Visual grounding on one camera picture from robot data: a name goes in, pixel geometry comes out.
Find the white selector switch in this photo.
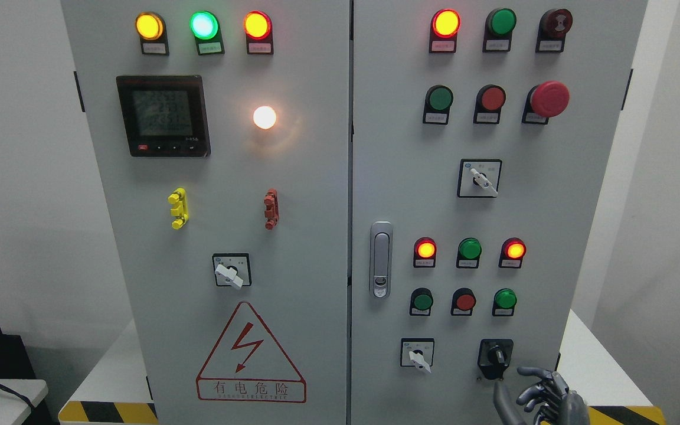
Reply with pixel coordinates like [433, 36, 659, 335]
[457, 159, 502, 198]
[400, 337, 435, 374]

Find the green push button upper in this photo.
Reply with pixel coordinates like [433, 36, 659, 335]
[423, 84, 454, 125]

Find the green indicator top right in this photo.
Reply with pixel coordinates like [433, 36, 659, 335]
[482, 8, 517, 52]

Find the green push button lower left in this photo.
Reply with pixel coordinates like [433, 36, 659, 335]
[408, 287, 433, 316]

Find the white selector switch lower right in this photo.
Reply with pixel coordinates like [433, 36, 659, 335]
[400, 337, 435, 374]

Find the red lit indicator top right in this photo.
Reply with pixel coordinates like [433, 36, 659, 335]
[429, 8, 461, 54]

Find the green push button lower right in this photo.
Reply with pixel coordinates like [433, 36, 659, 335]
[492, 288, 518, 317]

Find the white side table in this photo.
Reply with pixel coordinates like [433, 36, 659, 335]
[0, 379, 48, 424]

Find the yellow terminal connector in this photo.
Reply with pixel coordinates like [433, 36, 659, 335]
[168, 187, 189, 230]

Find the red indicator middle right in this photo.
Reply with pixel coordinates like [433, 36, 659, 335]
[498, 237, 527, 269]

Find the white lit indicator lamp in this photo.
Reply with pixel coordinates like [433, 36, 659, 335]
[253, 105, 277, 130]

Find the dark red buzzer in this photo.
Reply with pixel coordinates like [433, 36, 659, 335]
[536, 8, 574, 53]

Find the red push button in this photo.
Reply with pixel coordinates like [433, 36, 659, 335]
[450, 288, 476, 316]
[473, 84, 506, 125]

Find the white selector switch left door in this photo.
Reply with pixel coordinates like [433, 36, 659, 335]
[211, 253, 251, 289]

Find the red terminal connector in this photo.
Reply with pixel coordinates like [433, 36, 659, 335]
[263, 188, 280, 230]

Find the green lit indicator light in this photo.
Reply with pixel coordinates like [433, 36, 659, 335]
[189, 11, 225, 55]

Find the grey left cabinet door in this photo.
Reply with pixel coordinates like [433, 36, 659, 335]
[61, 1, 351, 424]

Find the grey right cabinet door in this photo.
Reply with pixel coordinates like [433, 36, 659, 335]
[349, 1, 647, 424]

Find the black digital power meter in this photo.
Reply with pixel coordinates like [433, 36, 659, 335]
[116, 75, 211, 157]

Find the green push button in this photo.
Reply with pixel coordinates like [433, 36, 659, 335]
[423, 84, 454, 125]
[408, 287, 433, 316]
[492, 288, 518, 317]

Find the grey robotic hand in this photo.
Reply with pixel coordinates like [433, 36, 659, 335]
[493, 367, 590, 424]

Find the red lit indicator middle left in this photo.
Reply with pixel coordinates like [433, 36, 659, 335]
[413, 237, 437, 268]

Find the white selector switch upper right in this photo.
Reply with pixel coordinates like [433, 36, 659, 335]
[457, 159, 502, 198]

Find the silver door handle lock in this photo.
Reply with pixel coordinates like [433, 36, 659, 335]
[370, 221, 393, 299]

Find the red emergency stop button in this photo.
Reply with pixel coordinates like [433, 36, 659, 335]
[522, 80, 570, 125]

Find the grey cabinet door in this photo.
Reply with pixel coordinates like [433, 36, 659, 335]
[349, 1, 647, 424]
[61, 1, 351, 424]

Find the black rotary knob switch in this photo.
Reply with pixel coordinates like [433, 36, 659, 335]
[477, 339, 514, 380]

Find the red lit indicator light left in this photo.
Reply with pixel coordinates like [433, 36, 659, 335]
[243, 10, 274, 55]

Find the red electrical warning sign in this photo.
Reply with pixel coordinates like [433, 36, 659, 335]
[196, 301, 306, 403]

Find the red push button lower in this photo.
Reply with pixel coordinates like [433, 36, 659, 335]
[450, 288, 476, 316]

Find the white platform with hazard stripes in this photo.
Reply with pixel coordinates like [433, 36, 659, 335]
[58, 312, 666, 424]

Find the green indicator middle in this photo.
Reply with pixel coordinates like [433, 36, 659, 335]
[456, 237, 482, 269]

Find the red push button upper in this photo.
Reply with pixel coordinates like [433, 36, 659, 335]
[473, 84, 506, 125]

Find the yellow indicator light top left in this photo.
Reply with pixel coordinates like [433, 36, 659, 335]
[135, 11, 168, 55]

